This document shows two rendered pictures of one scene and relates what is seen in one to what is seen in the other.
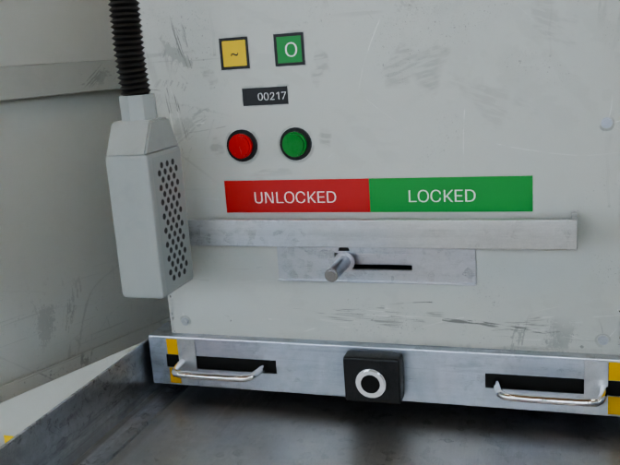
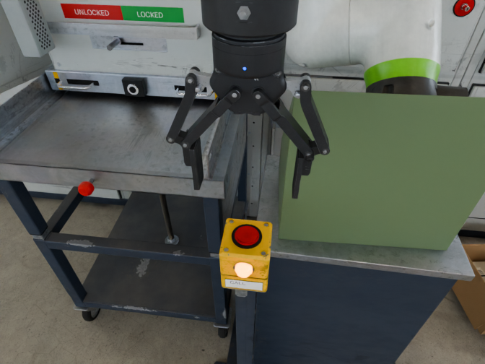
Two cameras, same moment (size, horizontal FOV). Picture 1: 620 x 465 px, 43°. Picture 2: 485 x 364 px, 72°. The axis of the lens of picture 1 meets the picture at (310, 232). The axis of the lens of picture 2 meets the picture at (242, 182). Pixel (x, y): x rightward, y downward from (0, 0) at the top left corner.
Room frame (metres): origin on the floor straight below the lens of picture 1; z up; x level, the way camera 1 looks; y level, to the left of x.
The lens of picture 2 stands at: (-0.18, -0.18, 1.33)
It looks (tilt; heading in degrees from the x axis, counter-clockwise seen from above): 42 degrees down; 349
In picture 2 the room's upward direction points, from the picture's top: straight up
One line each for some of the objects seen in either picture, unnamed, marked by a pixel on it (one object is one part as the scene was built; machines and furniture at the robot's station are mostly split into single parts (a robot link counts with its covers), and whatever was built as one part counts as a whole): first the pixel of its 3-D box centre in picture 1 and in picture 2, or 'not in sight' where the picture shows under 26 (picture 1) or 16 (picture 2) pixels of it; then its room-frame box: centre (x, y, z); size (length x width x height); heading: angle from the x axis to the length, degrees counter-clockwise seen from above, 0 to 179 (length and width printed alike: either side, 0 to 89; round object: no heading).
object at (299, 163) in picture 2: not in sight; (297, 172); (0.14, -0.32, 1.04); 0.03 x 0.01 x 0.07; 162
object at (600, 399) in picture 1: (549, 389); (194, 91); (0.70, -0.22, 0.90); 0.11 x 0.05 x 0.01; 71
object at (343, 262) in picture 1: (339, 258); (112, 40); (0.77, -0.03, 1.02); 0.06 x 0.02 x 0.04; 161
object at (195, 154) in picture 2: not in sight; (197, 164); (0.18, -0.19, 1.04); 0.03 x 0.01 x 0.07; 162
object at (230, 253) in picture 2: not in sight; (246, 254); (0.16, -0.26, 0.85); 0.08 x 0.08 x 0.10; 72
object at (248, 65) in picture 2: not in sight; (248, 72); (0.16, -0.26, 1.18); 0.08 x 0.07 x 0.09; 72
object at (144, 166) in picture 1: (151, 205); (27, 15); (0.78, 0.16, 1.09); 0.08 x 0.05 x 0.17; 161
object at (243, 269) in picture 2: not in sight; (243, 271); (0.12, -0.24, 0.87); 0.03 x 0.01 x 0.03; 72
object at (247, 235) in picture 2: not in sight; (247, 237); (0.16, -0.26, 0.90); 0.04 x 0.04 x 0.02
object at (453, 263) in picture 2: not in sight; (351, 206); (0.33, -0.55, 0.74); 0.45 x 0.34 x 0.02; 70
